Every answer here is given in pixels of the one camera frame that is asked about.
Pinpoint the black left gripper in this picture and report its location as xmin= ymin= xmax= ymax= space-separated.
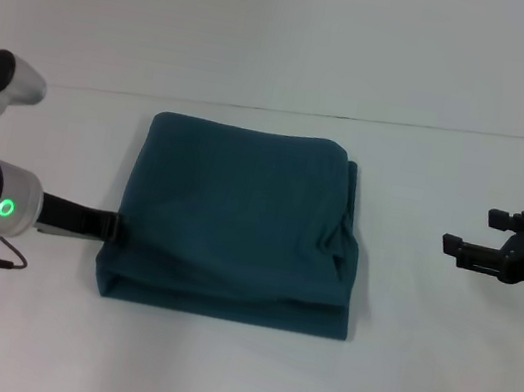
xmin=34 ymin=192 xmax=126 ymax=248

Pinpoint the teal t-shirt with FREE print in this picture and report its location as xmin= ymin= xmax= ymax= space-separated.
xmin=88 ymin=103 xmax=382 ymax=343

